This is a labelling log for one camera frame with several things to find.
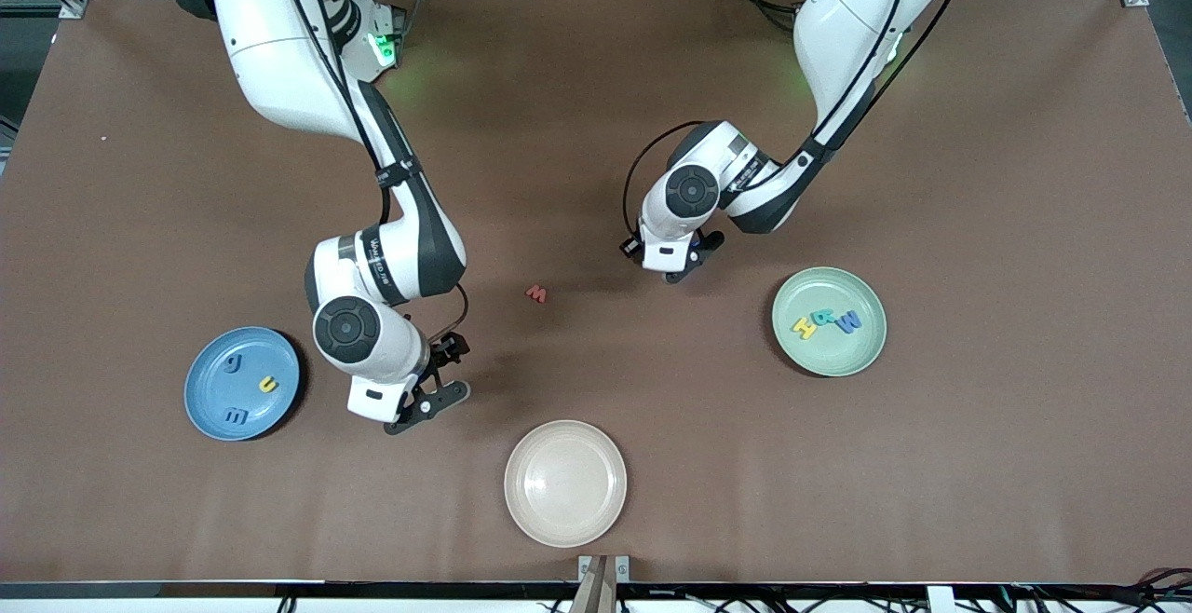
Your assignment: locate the beige plate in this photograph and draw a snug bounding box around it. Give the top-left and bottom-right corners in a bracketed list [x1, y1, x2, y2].
[504, 419, 629, 549]

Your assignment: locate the green plate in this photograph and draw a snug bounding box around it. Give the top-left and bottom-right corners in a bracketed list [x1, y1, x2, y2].
[771, 266, 888, 378]

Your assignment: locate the blue plate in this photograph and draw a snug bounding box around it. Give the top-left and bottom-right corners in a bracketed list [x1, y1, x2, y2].
[183, 326, 302, 443]

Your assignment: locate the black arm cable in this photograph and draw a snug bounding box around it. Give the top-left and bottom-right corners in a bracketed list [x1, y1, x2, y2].
[275, 0, 469, 342]
[621, 0, 965, 239]

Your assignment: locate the black table edge rail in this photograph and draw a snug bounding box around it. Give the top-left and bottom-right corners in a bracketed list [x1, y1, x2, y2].
[0, 580, 1192, 600]

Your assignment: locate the grey metal bracket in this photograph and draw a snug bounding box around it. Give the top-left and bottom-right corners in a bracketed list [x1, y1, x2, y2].
[577, 554, 631, 584]

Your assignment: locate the red black cable bundle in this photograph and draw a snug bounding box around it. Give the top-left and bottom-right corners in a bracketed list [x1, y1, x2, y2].
[1104, 568, 1192, 609]

